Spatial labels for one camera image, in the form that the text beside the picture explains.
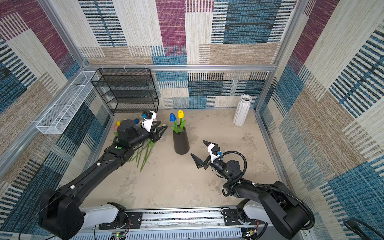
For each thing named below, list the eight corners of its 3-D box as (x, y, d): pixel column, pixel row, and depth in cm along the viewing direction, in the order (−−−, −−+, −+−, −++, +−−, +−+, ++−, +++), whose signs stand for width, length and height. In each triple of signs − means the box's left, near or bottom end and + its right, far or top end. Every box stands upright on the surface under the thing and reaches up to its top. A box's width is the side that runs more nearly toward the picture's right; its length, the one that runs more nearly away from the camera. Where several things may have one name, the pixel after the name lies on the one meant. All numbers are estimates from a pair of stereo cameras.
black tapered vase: (173, 150, 100) (170, 132, 85) (181, 142, 104) (179, 124, 89) (183, 157, 96) (181, 140, 82) (191, 148, 100) (190, 131, 85)
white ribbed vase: (234, 126, 112) (241, 102, 94) (232, 117, 117) (239, 94, 100) (244, 126, 112) (253, 102, 94) (241, 117, 117) (250, 94, 100)
